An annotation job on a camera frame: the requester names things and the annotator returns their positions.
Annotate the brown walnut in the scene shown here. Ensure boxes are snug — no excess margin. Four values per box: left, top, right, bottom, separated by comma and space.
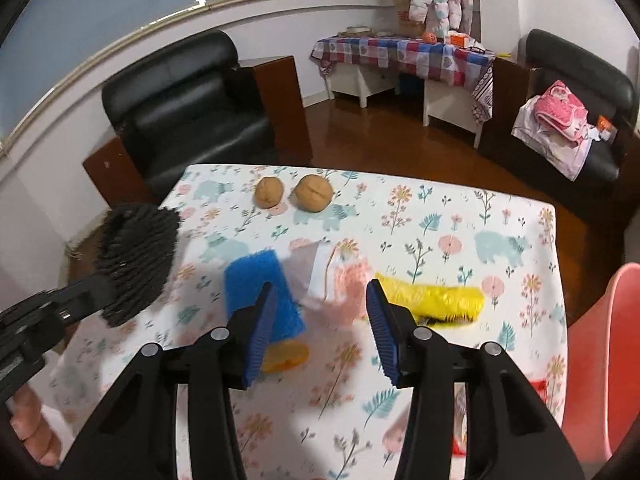
254, 176, 286, 209
293, 173, 335, 214

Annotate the red white snack wrapper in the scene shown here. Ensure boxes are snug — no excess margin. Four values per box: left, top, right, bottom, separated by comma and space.
452, 379, 550, 457

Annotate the pink blanket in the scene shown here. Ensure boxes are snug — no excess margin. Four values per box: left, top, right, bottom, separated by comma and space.
532, 80, 590, 143

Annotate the floral tablecloth table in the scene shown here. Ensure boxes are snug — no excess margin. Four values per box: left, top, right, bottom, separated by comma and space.
27, 162, 571, 480

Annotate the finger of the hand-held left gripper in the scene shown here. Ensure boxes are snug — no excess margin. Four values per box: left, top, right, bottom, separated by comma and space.
47, 272, 118, 323

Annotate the pink plastic bucket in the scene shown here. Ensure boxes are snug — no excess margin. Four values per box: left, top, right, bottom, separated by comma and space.
560, 262, 640, 466

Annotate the black armchair with wooden arms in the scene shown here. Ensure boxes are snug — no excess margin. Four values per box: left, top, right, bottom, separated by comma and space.
82, 29, 313, 206
477, 28, 638, 201

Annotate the person's left hand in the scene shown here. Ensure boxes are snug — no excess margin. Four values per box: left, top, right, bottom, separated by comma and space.
10, 385, 63, 468

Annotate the blue sponge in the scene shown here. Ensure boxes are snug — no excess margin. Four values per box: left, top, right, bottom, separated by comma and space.
223, 247, 307, 346

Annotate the clear pink plastic wrapper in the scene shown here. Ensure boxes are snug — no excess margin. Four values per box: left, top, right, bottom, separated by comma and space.
287, 240, 333, 311

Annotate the pink clothes pile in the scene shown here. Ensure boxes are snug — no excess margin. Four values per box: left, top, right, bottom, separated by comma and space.
511, 102, 601, 183

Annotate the black bristle brush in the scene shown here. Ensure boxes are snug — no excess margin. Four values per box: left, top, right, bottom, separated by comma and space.
96, 202, 181, 328

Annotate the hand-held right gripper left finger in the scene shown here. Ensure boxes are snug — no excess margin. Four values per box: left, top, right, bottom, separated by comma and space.
60, 281, 279, 480

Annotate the pink foam fruit net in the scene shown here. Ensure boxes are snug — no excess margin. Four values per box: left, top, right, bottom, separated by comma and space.
327, 255, 373, 328

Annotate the plaid cloth side table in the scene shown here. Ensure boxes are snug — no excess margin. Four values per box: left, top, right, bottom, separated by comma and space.
310, 34, 496, 123

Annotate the window with blue blind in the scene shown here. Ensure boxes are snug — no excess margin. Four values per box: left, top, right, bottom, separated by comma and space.
0, 0, 416, 151

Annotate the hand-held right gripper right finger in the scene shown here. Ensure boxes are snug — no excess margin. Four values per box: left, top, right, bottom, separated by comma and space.
365, 279, 584, 480

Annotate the yellow plastic bag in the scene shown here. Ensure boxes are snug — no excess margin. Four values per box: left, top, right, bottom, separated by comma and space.
372, 271, 486, 328

